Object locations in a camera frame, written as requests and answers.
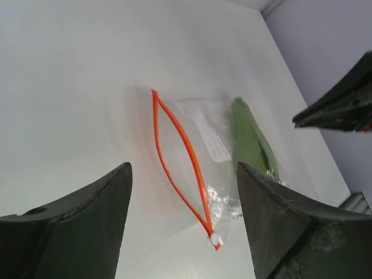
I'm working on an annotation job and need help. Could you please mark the green fake lettuce leaf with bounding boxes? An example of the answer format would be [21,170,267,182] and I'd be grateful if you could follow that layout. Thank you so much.
[231,97,282,183]

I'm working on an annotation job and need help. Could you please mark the clear zip top bag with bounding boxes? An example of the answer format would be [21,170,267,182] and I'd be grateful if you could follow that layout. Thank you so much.
[127,85,288,252]

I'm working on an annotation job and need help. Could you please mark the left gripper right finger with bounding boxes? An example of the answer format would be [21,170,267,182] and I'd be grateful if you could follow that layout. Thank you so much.
[237,162,371,278]

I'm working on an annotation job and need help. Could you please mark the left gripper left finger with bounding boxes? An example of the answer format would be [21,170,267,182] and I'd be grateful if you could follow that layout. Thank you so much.
[1,163,133,278]

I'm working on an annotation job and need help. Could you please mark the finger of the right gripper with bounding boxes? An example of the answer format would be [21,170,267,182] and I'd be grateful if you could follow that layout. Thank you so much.
[292,52,371,133]

